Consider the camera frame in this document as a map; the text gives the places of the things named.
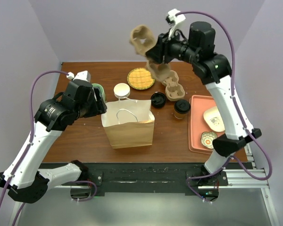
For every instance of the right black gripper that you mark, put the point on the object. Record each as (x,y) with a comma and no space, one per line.
(162,48)

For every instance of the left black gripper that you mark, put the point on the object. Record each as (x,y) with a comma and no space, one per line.
(99,107)

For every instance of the single cardboard cup carrier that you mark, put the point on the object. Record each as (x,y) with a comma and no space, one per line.
(142,39)

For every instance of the brown paper bag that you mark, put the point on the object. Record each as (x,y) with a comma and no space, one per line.
(129,123)

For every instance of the black coffee cup lid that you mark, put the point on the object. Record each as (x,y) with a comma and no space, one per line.
(182,106)

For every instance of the brown paper coffee cup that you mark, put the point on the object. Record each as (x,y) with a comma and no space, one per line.
(180,115)

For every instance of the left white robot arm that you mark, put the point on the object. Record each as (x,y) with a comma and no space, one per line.
(25,180)

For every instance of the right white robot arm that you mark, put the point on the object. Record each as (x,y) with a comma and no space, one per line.
(217,74)

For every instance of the green straw holder cup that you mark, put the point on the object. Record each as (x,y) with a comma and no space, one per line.
(101,91)

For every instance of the yellow woven coaster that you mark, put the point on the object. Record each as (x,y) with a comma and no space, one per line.
(140,79)

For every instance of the stack of paper cups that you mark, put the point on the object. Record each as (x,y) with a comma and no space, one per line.
(122,91)

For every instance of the stack of black lids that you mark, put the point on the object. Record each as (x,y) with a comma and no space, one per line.
(158,100)

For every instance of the pink plastic tray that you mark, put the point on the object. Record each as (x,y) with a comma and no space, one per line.
(198,125)

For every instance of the white square bowl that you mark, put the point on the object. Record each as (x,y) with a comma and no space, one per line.
(213,119)

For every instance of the floral patterned small dish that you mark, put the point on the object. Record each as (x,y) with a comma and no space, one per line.
(207,139)

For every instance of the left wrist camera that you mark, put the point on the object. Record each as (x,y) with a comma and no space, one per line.
(84,75)

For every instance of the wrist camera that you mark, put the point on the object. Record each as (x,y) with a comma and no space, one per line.
(84,75)
(175,21)

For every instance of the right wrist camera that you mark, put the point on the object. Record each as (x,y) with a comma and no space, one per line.
(175,21)

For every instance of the aluminium frame rail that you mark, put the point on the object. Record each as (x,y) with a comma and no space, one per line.
(243,202)

